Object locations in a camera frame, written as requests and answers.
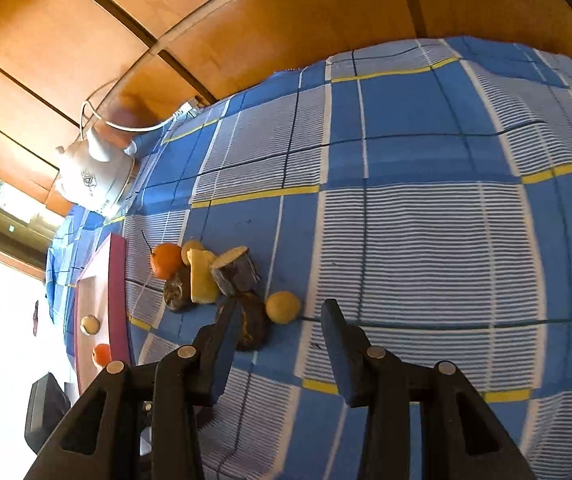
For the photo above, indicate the blue plaid cloth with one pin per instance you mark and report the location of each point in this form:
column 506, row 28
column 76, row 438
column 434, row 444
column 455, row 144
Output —
column 416, row 235

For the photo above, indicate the pale round onion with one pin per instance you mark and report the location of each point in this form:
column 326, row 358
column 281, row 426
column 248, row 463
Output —
column 89, row 324

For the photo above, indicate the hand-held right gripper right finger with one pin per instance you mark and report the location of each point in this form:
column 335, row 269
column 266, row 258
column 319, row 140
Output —
column 338, row 355

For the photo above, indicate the yellow lemon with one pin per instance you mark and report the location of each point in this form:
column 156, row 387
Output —
column 283, row 306

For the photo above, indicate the silver kettle base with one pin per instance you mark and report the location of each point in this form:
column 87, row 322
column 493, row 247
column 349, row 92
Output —
column 124, row 187

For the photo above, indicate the orange mandarin with stem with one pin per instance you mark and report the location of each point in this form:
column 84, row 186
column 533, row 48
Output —
column 166, row 260

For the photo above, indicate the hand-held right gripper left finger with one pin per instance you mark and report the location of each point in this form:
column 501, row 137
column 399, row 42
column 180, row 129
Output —
column 223, row 352

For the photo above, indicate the black chair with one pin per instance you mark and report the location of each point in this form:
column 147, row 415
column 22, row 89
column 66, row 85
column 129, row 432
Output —
column 45, row 410

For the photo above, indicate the pale yellow potato chunk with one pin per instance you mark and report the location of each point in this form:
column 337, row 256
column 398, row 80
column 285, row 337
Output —
column 201, row 280

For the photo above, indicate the eggplant chunk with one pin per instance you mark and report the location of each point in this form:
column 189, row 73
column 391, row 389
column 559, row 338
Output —
column 178, row 292
column 236, row 270

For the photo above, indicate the white plug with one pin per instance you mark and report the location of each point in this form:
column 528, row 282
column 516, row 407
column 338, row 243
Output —
column 191, row 106

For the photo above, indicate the wooden glass door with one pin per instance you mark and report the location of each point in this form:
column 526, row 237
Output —
column 0, row 195

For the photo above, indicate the stemless orange mandarin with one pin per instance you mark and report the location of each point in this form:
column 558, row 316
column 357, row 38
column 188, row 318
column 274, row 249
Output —
column 101, row 355

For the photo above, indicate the small yellow potato piece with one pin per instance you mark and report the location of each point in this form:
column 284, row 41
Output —
column 190, row 249

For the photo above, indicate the dark wrinkled mangosteen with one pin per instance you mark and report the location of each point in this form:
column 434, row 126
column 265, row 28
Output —
column 252, row 322

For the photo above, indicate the white floral kettle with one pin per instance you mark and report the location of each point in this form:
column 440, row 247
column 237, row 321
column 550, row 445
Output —
column 93, row 177

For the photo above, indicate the pink cardboard box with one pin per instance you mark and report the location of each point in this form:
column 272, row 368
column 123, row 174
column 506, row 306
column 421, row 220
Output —
column 115, row 285

